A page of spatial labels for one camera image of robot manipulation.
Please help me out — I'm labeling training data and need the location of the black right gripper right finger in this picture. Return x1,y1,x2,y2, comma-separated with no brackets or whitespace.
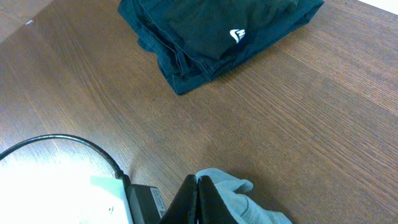
197,176,237,224

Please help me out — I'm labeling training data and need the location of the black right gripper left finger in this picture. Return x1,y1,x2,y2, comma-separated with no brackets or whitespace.
159,174,198,224

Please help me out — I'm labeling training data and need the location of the light teal t-shirt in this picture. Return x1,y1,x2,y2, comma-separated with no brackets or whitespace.
196,168,292,224

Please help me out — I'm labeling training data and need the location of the folded dark navy garment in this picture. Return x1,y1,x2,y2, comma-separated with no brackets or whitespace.
118,0,324,95

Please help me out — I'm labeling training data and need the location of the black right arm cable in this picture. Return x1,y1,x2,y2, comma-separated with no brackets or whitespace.
0,134,131,187

